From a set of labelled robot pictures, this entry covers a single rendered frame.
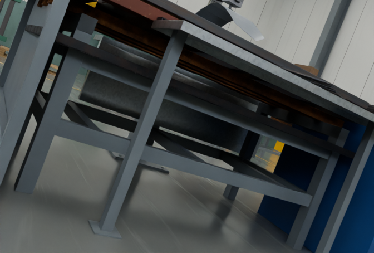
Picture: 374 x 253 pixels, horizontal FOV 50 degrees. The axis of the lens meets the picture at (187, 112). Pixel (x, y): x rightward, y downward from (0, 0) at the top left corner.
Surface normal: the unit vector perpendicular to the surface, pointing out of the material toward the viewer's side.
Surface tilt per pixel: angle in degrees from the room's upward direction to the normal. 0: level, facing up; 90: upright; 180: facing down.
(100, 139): 90
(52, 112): 90
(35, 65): 90
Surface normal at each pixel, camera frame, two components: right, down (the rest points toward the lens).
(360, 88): -0.83, -0.31
